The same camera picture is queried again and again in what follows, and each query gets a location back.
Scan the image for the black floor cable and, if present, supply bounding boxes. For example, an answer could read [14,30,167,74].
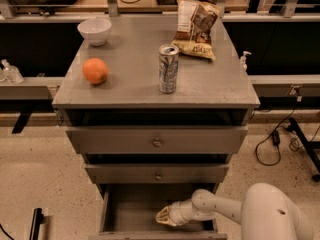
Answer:
[254,97,320,167]

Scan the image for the orange fruit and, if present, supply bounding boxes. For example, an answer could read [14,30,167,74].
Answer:
[82,58,109,84]

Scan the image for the white pump bottle right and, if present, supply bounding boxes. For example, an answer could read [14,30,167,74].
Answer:
[240,51,252,71]

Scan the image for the grey drawer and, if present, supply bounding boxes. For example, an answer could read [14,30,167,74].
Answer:
[88,184,227,240]
[66,126,248,154]
[85,164,228,184]

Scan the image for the clear sanitizer bottle left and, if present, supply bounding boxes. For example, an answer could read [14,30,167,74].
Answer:
[1,59,24,84]

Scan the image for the grey middle drawer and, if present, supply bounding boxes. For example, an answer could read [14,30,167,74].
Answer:
[85,164,228,184]

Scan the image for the black stand leg right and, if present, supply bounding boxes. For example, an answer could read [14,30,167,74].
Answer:
[288,117,320,182]

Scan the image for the white bowl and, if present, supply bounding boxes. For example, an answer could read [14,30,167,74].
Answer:
[77,18,112,46]

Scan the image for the silver drink can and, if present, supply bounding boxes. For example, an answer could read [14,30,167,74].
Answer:
[159,44,179,94]

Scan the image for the black bar on floor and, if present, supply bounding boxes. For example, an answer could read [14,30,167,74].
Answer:
[29,208,44,240]

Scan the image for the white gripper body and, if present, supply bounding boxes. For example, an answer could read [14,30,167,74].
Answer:
[168,200,193,226]

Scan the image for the brown chip bag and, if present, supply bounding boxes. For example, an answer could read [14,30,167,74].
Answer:
[172,0,220,60]

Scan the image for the grey drawer cabinet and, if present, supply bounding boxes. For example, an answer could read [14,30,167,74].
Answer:
[51,14,261,202]

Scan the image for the grey bottom drawer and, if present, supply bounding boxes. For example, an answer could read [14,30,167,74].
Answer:
[88,184,227,240]

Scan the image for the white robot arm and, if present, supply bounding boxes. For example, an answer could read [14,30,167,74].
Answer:
[156,183,314,240]

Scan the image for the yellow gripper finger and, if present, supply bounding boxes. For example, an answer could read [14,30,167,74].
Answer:
[156,206,177,227]

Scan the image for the grey top drawer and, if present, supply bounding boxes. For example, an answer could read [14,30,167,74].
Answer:
[66,126,248,154]

